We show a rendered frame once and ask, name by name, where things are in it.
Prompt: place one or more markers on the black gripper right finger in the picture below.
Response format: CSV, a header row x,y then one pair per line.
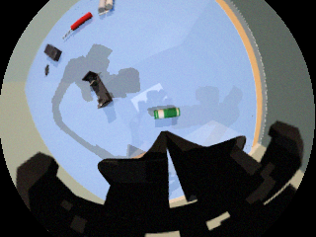
x,y
191,161

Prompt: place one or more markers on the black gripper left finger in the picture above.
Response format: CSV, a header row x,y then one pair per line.
x,y
152,167

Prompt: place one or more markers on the black rectangular bar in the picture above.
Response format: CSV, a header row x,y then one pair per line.
x,y
52,52

